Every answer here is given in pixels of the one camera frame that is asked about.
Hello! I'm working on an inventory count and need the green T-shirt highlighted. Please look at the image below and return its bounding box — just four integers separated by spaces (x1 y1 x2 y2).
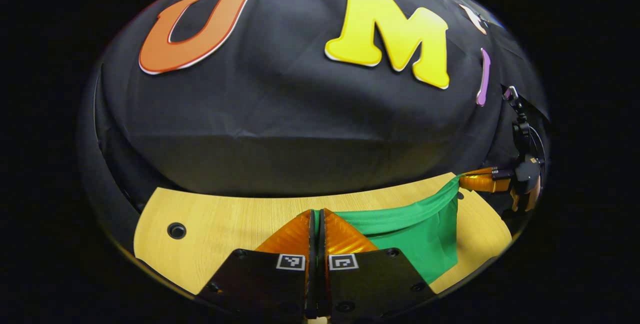
314 174 463 285

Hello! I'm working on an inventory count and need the black backdrop cloth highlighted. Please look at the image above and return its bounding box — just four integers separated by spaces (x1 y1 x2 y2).
77 0 551 215

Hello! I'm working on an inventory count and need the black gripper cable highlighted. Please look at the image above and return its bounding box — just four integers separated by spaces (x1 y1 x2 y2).
525 124 547 165

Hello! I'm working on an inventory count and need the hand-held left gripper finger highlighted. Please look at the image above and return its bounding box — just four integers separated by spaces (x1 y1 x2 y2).
318 208 438 321
196 208 317 321

